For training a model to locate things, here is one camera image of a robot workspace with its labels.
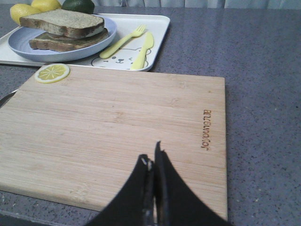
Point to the bread slice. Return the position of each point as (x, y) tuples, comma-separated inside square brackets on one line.
[(59, 43), (66, 23)]

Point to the yellow lemon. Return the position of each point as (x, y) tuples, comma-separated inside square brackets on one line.
[(20, 10), (46, 5)]

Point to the white curtain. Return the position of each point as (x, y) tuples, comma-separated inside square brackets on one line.
[(238, 4)]

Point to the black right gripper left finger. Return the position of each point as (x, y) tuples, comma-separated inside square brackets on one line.
[(134, 203)]

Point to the yellow plastic fork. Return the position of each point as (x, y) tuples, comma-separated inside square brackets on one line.
[(109, 51)]

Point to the yellow plastic knife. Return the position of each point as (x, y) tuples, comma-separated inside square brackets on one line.
[(140, 60)]

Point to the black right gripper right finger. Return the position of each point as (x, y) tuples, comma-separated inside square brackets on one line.
[(176, 204)]

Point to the white bear tray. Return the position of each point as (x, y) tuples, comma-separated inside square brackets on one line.
[(120, 60)]

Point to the front yellow lemon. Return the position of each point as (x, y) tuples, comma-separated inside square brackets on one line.
[(20, 10)]

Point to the lemon slice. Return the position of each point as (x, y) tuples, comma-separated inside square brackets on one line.
[(52, 73)]

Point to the green lime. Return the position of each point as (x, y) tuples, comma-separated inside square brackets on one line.
[(83, 6)]

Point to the metal knife blade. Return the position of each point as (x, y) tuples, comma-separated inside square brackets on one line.
[(5, 99)]

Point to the rear yellow lemon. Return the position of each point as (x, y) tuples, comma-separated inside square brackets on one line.
[(46, 5)]

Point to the light blue round plate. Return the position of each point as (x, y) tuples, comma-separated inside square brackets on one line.
[(18, 41)]

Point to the bamboo cutting board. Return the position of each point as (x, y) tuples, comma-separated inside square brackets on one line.
[(77, 140)]

